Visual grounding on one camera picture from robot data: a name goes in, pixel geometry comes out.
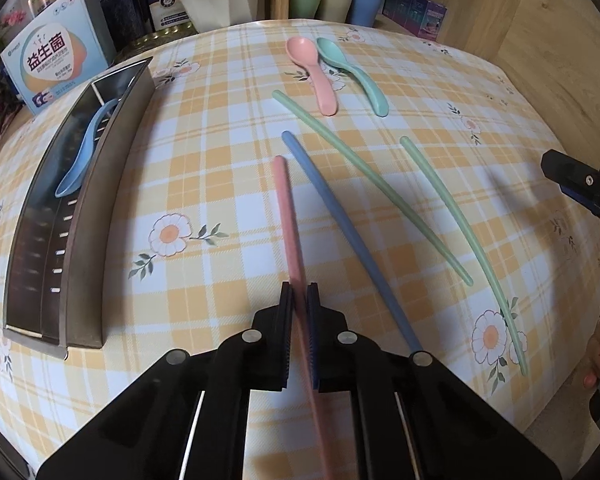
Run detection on pink chopstick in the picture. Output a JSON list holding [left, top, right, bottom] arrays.
[[273, 156, 331, 480]]

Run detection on green chopstick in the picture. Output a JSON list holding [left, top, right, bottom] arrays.
[[400, 136, 529, 377], [272, 90, 473, 286]]

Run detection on green cup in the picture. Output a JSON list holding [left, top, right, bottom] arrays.
[[288, 0, 325, 18]]

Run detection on light blue printed box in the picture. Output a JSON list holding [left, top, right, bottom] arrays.
[[0, 0, 116, 116]]

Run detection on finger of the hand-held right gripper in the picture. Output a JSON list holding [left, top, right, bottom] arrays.
[[540, 150, 600, 233]]

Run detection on dark blue patterned tube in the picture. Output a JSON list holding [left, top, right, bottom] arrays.
[[100, 0, 146, 53]]

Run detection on blue chopstick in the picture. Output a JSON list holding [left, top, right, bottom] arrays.
[[281, 131, 423, 356]]

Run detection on beige cup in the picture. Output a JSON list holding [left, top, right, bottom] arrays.
[[316, 0, 355, 23]]

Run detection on stainless steel utensil tray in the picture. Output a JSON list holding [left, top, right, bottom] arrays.
[[2, 57, 153, 361]]

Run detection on dark blue milk carton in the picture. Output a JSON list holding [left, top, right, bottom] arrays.
[[145, 0, 196, 31]]

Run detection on yellow checked floral tablecloth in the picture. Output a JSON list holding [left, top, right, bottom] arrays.
[[0, 20, 600, 480]]

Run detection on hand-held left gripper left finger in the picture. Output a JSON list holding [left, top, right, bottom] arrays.
[[36, 282, 295, 480]]

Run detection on gold metal tray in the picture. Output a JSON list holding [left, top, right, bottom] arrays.
[[115, 27, 201, 61]]

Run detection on pink spoon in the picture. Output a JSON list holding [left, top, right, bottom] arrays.
[[286, 36, 339, 116]]

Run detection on wooden shelf unit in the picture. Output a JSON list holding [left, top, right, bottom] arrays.
[[265, 0, 536, 61]]

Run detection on teal spoon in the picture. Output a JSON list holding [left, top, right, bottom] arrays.
[[316, 37, 390, 117]]

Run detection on blue cup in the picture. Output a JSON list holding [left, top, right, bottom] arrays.
[[350, 0, 385, 27]]

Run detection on blue spoon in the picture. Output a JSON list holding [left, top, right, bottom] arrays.
[[55, 100, 118, 198]]

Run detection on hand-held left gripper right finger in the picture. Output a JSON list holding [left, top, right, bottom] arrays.
[[307, 282, 563, 480]]

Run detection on purple box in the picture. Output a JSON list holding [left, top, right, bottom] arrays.
[[382, 0, 448, 41]]

